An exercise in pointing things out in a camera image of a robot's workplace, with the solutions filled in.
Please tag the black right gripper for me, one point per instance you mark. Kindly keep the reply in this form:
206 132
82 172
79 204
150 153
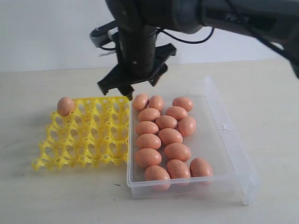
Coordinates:
141 60

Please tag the brown egg tray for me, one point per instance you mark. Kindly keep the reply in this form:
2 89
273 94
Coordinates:
144 127
166 122
65 105
148 114
176 112
169 135

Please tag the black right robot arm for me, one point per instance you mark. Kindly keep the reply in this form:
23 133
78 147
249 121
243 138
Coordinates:
136 24

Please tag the brown egg box far left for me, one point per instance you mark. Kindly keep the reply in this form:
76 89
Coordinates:
140 102

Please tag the brown egg box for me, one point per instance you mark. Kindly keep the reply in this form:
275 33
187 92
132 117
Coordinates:
140 102
177 151
187 126
156 102

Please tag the yellow plastic egg tray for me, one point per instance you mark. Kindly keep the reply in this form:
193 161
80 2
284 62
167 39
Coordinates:
95 133

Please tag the brown egg far right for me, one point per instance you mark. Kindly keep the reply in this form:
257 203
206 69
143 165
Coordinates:
183 102

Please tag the brown egg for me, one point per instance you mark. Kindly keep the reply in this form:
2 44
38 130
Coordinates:
200 168
183 102
177 169
155 173

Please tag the brown egg column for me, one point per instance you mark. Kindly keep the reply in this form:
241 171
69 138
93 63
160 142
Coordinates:
147 157
148 140

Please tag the brown egg left column lower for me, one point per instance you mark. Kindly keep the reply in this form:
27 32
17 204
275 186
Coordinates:
147 157

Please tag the brown egg box right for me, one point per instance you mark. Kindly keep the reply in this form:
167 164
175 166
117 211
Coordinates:
187 126

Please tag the brown egg box centre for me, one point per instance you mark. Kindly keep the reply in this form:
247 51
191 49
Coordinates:
177 151

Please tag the brown egg front left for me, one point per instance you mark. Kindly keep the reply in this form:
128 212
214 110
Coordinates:
155 173

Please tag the brown egg front middle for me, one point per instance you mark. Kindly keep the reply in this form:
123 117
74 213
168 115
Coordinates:
177 169

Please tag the brown egg front right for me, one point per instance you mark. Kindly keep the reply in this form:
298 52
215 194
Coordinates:
200 168

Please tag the clear plastic container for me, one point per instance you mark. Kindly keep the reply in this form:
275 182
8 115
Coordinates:
201 154

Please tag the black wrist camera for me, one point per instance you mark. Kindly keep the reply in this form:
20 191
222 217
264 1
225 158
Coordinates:
102 35

